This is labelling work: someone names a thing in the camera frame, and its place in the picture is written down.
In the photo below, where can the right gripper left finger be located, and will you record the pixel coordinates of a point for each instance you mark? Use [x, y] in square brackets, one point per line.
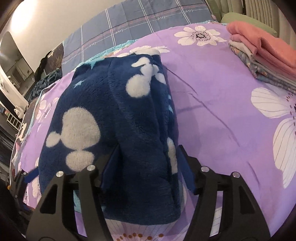
[70, 207]

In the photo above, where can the purple floral bed sheet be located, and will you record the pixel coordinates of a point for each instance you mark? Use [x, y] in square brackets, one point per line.
[232, 122]

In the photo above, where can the folded coral pink garment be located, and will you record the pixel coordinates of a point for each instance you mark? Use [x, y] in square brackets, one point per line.
[274, 50]

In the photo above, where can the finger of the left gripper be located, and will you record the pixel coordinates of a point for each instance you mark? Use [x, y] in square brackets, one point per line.
[18, 185]

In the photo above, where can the dark teal crumpled blanket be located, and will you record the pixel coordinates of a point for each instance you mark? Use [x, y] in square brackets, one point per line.
[44, 83]

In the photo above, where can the navy fleece star garment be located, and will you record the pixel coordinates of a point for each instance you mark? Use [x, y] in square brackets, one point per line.
[119, 102]

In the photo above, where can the green pillow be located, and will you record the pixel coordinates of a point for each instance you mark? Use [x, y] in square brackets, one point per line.
[262, 14]

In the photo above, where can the blue plaid quilt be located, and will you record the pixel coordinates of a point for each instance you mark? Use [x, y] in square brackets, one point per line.
[128, 20]

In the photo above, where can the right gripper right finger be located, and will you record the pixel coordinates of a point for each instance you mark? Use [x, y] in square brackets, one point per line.
[241, 217]

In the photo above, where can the beige pleated curtain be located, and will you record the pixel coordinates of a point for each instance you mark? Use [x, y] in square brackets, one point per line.
[285, 31]

